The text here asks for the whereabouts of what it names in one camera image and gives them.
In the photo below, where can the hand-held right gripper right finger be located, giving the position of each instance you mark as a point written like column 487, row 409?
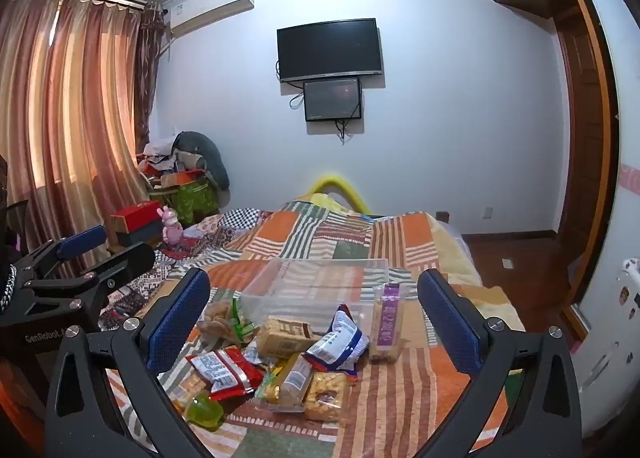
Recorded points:
column 450, row 325

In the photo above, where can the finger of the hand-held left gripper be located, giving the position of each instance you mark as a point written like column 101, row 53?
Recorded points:
column 125, row 262
column 80, row 240

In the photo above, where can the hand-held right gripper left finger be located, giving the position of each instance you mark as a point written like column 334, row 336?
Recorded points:
column 180, row 320

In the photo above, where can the green snack packet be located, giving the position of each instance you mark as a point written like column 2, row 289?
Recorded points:
column 242, row 325

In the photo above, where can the green jelly cup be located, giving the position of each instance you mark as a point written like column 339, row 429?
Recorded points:
column 205, row 412

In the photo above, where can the clear plastic container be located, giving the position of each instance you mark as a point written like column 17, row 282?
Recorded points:
column 320, row 285

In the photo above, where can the dark box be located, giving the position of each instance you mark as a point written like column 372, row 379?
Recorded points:
column 135, row 238

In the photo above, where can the brown snack bag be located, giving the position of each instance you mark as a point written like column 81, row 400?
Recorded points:
column 217, row 323

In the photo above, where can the red box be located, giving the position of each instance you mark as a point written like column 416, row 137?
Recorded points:
column 137, row 217

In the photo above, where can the pink toy figure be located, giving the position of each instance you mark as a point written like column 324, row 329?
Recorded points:
column 171, row 228

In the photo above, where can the purple cracker pack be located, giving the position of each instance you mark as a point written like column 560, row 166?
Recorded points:
column 387, row 325

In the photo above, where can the small cracker packet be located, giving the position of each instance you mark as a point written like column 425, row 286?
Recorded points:
column 187, row 388

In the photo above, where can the red snack packet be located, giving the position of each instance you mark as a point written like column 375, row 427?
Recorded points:
column 225, row 373

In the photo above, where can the green patterned bag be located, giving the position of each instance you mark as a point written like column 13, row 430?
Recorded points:
column 192, row 200

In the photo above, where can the orange green patchwork blanket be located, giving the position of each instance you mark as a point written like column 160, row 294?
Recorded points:
column 390, row 403

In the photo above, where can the black white patterned blanket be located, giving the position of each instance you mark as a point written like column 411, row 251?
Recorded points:
column 220, row 228

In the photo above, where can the pile of clothes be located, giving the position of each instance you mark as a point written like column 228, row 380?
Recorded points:
column 157, row 160

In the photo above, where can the brown cracker pack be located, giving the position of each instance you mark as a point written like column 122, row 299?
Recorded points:
column 287, row 335

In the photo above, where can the blue snack bag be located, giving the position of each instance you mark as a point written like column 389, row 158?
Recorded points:
column 340, row 344

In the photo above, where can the long yellow biscuit packet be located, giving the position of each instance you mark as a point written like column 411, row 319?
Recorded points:
column 287, row 383

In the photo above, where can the striped orange curtain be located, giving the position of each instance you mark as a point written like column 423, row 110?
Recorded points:
column 65, row 112

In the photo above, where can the grey padded garment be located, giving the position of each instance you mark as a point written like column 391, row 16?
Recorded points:
column 207, row 152

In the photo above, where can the clear biscuit pack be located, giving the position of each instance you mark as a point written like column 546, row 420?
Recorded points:
column 327, row 395

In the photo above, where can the white door with pink print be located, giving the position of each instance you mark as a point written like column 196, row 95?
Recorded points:
column 615, row 363

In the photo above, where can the yellow pillow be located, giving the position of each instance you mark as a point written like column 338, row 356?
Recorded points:
column 345, row 190

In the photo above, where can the brown patterned curtain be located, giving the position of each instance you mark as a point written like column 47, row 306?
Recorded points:
column 150, row 67

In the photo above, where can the wooden door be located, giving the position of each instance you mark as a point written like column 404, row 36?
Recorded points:
column 587, row 162

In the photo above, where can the small black monitor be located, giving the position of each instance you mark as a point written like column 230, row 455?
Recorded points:
column 332, row 100

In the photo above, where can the white air conditioner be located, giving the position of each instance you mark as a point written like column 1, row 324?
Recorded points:
column 210, row 7

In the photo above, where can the black wall television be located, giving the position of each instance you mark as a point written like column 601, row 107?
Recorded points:
column 330, row 50

